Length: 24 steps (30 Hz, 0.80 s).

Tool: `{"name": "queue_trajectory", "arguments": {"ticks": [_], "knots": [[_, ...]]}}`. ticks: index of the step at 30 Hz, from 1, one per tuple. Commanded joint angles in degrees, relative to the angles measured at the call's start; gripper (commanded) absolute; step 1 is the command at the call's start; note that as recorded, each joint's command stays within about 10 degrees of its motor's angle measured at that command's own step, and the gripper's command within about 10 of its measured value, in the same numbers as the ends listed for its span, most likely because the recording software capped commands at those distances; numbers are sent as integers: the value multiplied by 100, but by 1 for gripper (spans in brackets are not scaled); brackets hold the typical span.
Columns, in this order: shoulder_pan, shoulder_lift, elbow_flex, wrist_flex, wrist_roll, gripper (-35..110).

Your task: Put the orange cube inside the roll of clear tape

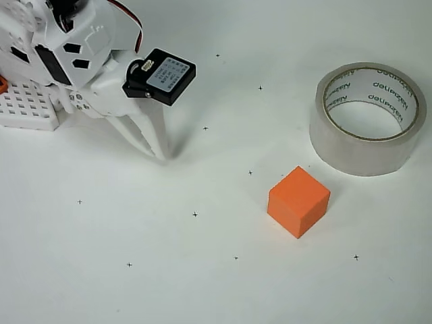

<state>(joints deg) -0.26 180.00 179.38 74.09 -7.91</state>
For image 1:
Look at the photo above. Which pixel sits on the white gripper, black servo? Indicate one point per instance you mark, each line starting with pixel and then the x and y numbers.
pixel 111 88

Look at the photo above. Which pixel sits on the orange cube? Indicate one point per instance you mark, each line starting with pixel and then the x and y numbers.
pixel 298 202

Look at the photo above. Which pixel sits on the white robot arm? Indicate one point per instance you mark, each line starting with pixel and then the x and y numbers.
pixel 44 27

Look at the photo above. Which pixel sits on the clear packing tape roll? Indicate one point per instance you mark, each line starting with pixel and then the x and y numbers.
pixel 357 155

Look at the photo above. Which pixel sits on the orange clamp piece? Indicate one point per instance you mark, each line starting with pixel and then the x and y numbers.
pixel 2 84

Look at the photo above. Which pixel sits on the white perforated base plate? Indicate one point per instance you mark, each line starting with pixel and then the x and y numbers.
pixel 27 108

